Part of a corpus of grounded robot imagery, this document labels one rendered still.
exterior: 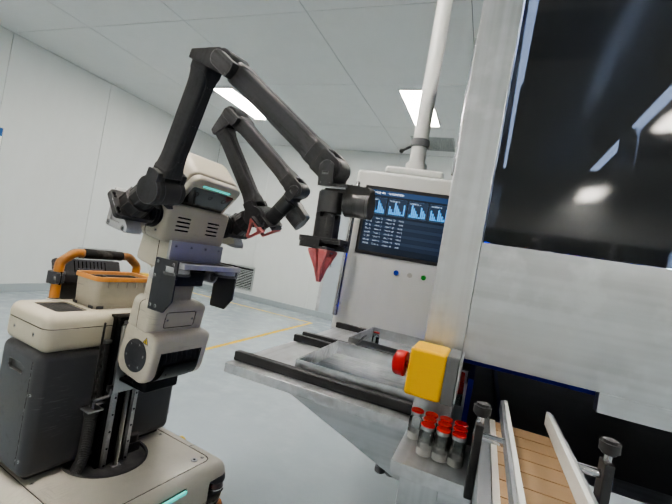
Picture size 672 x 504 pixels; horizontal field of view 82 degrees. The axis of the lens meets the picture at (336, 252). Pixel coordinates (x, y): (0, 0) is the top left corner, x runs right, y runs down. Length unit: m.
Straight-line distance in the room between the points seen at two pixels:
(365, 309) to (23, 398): 1.24
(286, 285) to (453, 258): 6.47
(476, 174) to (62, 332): 1.29
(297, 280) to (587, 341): 6.46
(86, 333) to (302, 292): 5.63
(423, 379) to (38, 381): 1.22
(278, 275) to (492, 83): 6.60
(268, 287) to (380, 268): 5.63
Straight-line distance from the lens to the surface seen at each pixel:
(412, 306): 1.75
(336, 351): 1.09
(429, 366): 0.62
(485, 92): 0.76
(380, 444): 0.88
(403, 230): 1.74
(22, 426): 1.62
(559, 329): 0.70
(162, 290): 1.27
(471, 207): 0.70
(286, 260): 7.11
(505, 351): 0.70
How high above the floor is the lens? 1.15
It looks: level
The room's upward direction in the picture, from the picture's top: 10 degrees clockwise
